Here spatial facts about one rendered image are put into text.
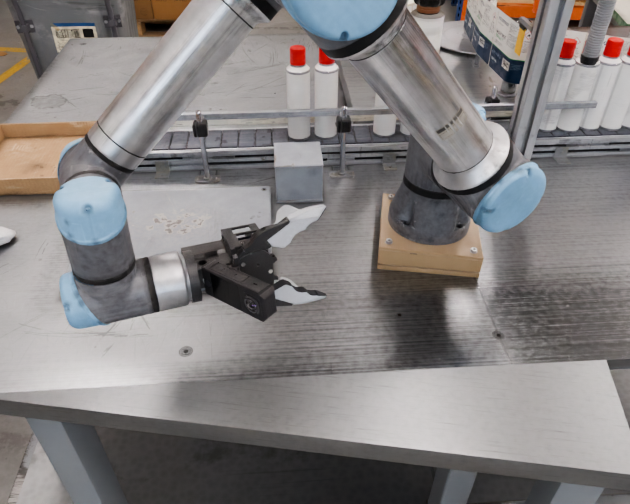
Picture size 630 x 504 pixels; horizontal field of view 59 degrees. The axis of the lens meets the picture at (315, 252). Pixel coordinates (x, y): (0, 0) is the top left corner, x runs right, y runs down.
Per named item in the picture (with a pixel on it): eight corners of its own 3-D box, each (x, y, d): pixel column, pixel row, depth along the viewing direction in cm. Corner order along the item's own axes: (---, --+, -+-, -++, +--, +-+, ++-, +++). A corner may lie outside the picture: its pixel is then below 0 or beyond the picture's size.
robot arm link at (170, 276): (153, 274, 69) (163, 326, 74) (190, 267, 71) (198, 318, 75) (145, 246, 75) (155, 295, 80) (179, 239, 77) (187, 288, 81)
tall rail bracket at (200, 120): (216, 165, 129) (207, 98, 119) (214, 182, 124) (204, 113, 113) (202, 166, 129) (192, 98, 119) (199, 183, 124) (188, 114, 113)
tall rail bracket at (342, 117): (345, 161, 131) (348, 94, 120) (349, 177, 125) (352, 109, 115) (331, 161, 131) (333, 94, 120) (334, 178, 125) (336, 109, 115)
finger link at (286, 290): (315, 278, 88) (267, 258, 83) (329, 298, 83) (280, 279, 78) (304, 293, 89) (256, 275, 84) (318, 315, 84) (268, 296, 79)
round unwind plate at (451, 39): (506, 23, 192) (507, 19, 191) (540, 56, 168) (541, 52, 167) (418, 25, 190) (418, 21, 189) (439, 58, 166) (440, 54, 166)
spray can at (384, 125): (392, 127, 133) (401, 40, 120) (396, 137, 129) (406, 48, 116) (371, 127, 133) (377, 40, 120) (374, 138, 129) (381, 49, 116)
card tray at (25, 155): (126, 134, 141) (123, 119, 138) (104, 191, 121) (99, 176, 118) (4, 138, 139) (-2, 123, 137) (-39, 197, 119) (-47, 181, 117)
